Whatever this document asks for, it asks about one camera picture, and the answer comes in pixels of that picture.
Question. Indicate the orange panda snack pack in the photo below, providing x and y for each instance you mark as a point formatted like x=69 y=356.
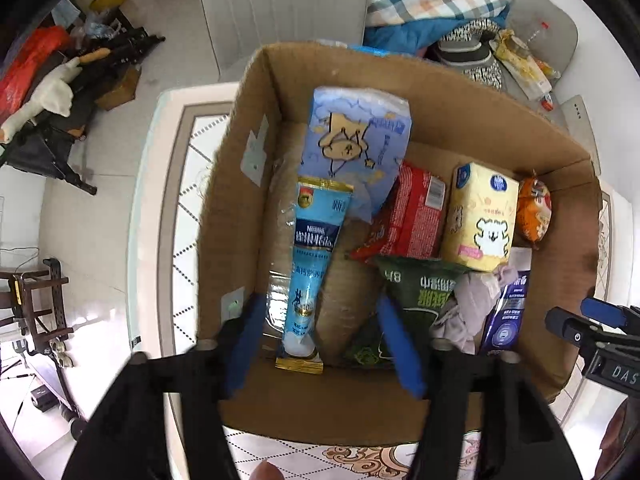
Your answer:
x=534 y=212

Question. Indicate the black white patterned bag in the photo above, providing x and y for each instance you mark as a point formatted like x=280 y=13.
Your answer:
x=466 y=49

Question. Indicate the grey chair by wall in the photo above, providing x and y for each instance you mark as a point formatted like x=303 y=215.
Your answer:
x=552 y=36

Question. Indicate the blue bear tissue pack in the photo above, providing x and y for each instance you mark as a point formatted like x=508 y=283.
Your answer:
x=357 y=137

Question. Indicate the yellow patterned tissue box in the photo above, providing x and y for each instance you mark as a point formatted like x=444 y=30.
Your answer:
x=516 y=57

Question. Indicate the blue white tube box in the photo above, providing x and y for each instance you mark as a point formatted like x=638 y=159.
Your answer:
x=504 y=323

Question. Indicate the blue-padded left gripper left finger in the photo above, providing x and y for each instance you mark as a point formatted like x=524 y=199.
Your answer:
x=126 y=435

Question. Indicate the orange plastic bag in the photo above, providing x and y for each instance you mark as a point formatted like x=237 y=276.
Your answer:
x=18 y=78

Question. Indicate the white goose plush toy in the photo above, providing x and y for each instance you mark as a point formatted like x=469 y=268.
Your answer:
x=52 y=94

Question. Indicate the dark wooden chair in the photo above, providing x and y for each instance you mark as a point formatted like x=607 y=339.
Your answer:
x=32 y=305

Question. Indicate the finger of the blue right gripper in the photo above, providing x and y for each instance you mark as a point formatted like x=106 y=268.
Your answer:
x=622 y=318

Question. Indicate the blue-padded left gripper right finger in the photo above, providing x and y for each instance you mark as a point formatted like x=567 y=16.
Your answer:
x=519 y=436

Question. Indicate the small brown cardboard box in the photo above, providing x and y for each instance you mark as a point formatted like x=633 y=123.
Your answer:
x=121 y=92

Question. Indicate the fingertip of person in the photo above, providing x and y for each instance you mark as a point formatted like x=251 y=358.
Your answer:
x=266 y=471

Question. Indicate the yellow bear tissue pack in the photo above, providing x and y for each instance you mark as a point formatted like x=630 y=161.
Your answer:
x=480 y=219

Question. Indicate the black folding stroller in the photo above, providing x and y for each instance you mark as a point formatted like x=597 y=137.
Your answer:
x=43 y=145

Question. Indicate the grey chair behind table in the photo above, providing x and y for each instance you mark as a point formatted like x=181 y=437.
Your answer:
x=237 y=28

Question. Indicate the blue milk powder stick pack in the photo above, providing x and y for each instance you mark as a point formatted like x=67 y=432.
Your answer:
x=320 y=209

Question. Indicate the floral patterned tablecloth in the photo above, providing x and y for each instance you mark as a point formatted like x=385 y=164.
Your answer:
x=185 y=133

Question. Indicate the blue quilt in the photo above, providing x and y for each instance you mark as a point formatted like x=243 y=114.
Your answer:
x=399 y=29

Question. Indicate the clear plastic bottle red cap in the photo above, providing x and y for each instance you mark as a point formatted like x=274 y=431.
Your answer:
x=536 y=34

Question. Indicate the red snack pack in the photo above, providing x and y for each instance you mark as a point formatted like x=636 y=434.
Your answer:
x=408 y=224

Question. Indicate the dark green wipes pack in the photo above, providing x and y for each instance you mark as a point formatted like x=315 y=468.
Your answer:
x=418 y=289

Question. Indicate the small red white item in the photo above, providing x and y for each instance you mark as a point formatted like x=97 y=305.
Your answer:
x=546 y=102

